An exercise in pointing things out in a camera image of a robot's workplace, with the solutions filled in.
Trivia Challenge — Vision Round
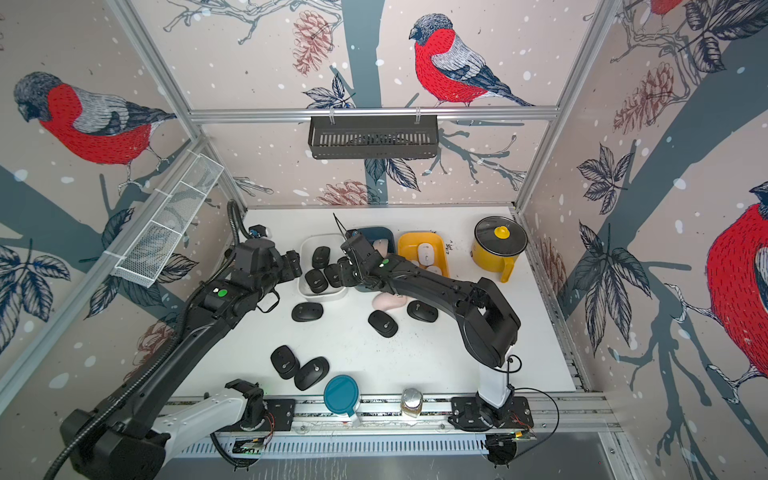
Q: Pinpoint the small glass jar silver lid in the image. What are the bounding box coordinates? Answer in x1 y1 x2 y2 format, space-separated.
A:
400 388 424 418

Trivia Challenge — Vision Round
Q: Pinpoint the yellow storage box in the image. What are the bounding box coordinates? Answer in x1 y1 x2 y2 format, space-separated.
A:
397 231 450 277

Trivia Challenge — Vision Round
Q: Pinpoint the black hanging wire basket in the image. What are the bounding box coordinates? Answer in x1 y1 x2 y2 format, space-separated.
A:
308 115 439 160

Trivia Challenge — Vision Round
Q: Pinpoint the white wire mesh shelf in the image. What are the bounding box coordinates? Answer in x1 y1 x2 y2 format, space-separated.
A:
111 151 224 287

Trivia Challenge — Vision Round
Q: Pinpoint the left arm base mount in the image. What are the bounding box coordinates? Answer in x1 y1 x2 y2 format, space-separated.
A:
217 379 296 433

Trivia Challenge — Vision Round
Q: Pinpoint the teal storage box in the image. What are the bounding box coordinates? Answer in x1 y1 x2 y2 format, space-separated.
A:
342 226 394 293

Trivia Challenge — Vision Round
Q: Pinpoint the pink mouse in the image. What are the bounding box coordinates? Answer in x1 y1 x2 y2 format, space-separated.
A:
372 293 409 311
373 238 389 255

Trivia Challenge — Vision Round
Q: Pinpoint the white storage box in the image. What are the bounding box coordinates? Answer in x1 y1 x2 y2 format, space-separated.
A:
298 234 348 303

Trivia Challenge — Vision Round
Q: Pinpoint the yellow pot with black lid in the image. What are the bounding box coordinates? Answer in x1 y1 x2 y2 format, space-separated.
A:
471 216 528 283

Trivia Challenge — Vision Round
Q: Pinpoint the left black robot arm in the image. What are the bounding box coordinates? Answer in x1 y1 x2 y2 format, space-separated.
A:
44 200 301 479

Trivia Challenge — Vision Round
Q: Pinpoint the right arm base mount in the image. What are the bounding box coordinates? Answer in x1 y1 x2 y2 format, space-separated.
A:
448 395 534 432

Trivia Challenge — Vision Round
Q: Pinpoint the teal round lid container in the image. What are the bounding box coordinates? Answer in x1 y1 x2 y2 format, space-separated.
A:
323 375 360 418

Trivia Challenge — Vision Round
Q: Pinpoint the pink mouse top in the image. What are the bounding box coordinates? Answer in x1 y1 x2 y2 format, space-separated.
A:
372 293 409 311

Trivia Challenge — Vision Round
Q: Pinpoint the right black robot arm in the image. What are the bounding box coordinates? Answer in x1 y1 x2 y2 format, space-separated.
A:
341 230 521 372

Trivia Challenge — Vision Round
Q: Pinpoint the black mouse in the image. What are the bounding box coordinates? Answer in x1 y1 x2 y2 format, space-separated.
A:
337 257 360 287
368 310 399 338
323 263 343 288
406 300 439 323
293 356 330 391
291 302 324 323
311 245 330 270
270 345 300 380
305 269 329 294

